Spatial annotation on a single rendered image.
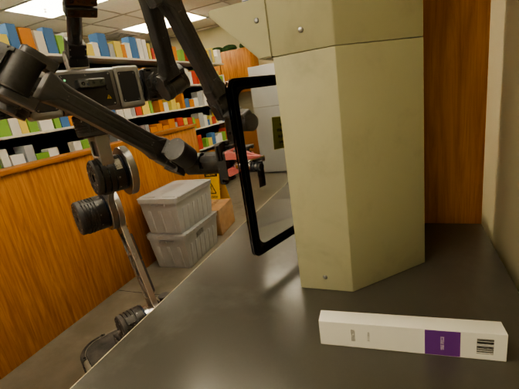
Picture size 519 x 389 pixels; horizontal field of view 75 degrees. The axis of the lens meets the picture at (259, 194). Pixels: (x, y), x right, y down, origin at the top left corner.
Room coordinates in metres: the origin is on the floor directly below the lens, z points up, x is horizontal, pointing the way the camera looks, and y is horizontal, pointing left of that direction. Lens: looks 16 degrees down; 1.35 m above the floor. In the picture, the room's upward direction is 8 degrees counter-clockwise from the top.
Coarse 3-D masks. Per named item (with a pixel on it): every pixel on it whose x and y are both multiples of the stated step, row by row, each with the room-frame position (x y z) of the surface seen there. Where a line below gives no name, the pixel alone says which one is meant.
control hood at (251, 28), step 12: (252, 0) 0.66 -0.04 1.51; (264, 0) 0.65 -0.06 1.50; (216, 12) 0.69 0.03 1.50; (228, 12) 0.68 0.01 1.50; (240, 12) 0.67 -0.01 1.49; (252, 12) 0.66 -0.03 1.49; (264, 12) 0.65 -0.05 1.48; (228, 24) 0.68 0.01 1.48; (240, 24) 0.67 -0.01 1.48; (252, 24) 0.66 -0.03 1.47; (264, 24) 0.65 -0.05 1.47; (240, 36) 0.67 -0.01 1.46; (252, 36) 0.66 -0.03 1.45; (264, 36) 0.65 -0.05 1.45; (252, 48) 0.67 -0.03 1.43; (264, 48) 0.66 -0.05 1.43
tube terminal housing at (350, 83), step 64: (320, 0) 0.61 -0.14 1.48; (384, 0) 0.65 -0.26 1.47; (320, 64) 0.62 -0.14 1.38; (384, 64) 0.64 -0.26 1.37; (320, 128) 0.62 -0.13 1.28; (384, 128) 0.64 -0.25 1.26; (320, 192) 0.63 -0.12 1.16; (384, 192) 0.64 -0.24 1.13; (320, 256) 0.63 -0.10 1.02; (384, 256) 0.64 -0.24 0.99
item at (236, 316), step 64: (256, 256) 0.83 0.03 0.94; (448, 256) 0.69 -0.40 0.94; (192, 320) 0.59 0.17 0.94; (256, 320) 0.56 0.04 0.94; (512, 320) 0.46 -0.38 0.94; (128, 384) 0.45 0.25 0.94; (192, 384) 0.43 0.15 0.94; (256, 384) 0.41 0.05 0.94; (320, 384) 0.39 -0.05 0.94; (384, 384) 0.38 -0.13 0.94; (448, 384) 0.36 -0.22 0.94; (512, 384) 0.35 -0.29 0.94
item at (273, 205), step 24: (240, 96) 0.74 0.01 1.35; (264, 96) 0.79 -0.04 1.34; (264, 120) 0.79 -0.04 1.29; (264, 144) 0.78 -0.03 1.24; (240, 168) 0.72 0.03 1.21; (264, 168) 0.77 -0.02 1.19; (264, 192) 0.76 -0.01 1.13; (288, 192) 0.83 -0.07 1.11; (264, 216) 0.75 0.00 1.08; (288, 216) 0.82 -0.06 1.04; (264, 240) 0.75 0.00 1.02
